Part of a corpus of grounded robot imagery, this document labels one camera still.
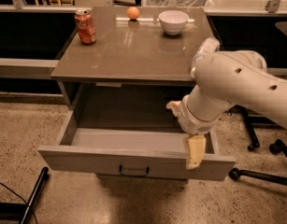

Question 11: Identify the black cable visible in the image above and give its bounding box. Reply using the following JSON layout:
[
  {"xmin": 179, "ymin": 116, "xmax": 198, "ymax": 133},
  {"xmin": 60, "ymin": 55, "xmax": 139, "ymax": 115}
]
[{"xmin": 0, "ymin": 177, "xmax": 39, "ymax": 224}]

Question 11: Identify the black chair base leg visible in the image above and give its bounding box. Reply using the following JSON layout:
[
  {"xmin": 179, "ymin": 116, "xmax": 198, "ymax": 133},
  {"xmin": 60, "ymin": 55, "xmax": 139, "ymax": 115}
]
[{"xmin": 229, "ymin": 168, "xmax": 287, "ymax": 186}]

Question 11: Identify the orange ball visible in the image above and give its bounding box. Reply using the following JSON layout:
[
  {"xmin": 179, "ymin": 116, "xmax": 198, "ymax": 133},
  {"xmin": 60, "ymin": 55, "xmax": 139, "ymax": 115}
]
[{"xmin": 127, "ymin": 7, "xmax": 140, "ymax": 21}]

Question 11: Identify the grey top drawer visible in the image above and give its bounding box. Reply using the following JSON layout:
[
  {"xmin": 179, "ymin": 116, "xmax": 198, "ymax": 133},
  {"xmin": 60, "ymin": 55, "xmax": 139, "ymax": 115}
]
[{"xmin": 38, "ymin": 111, "xmax": 236, "ymax": 180}]

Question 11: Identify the white bowl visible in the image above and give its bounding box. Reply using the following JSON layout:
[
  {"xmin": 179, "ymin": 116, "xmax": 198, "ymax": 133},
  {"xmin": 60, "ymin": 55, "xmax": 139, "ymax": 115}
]
[{"xmin": 158, "ymin": 10, "xmax": 189, "ymax": 35}]

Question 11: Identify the black caster leg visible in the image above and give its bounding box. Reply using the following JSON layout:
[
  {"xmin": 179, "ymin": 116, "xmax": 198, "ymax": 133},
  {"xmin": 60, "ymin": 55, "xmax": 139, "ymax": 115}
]
[
  {"xmin": 269, "ymin": 139, "xmax": 287, "ymax": 158},
  {"xmin": 239, "ymin": 106, "xmax": 260, "ymax": 151}
]

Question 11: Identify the clear plastic water bottle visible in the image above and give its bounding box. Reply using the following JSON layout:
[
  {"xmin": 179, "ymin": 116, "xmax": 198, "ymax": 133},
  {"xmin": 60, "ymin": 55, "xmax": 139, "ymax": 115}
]
[{"xmin": 190, "ymin": 37, "xmax": 220, "ymax": 77}]

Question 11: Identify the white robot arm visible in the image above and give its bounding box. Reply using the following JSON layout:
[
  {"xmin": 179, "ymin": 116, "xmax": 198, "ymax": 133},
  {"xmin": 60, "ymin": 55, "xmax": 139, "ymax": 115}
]
[{"xmin": 166, "ymin": 50, "xmax": 287, "ymax": 170}]

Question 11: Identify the black caster leg right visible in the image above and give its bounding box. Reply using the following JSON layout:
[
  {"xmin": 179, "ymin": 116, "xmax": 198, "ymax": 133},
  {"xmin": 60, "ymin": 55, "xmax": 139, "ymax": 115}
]
[{"xmin": 269, "ymin": 139, "xmax": 287, "ymax": 158}]

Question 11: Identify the black stand leg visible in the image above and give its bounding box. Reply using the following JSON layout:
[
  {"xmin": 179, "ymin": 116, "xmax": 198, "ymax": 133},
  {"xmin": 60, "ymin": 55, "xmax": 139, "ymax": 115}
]
[{"xmin": 19, "ymin": 167, "xmax": 50, "ymax": 224}]

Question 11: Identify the red soda can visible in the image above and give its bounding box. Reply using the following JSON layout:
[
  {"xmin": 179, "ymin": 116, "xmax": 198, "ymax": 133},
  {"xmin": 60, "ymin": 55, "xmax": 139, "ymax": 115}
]
[{"xmin": 75, "ymin": 9, "xmax": 96, "ymax": 45}]

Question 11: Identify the grey drawer cabinet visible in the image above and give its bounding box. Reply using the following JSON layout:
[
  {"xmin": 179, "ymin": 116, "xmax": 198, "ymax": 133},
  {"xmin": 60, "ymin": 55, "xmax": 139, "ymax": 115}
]
[{"xmin": 50, "ymin": 6, "xmax": 232, "ymax": 185}]

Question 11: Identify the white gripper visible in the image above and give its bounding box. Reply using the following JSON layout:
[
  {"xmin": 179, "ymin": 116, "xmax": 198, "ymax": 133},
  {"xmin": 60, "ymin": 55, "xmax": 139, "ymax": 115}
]
[{"xmin": 166, "ymin": 95, "xmax": 222, "ymax": 170}]

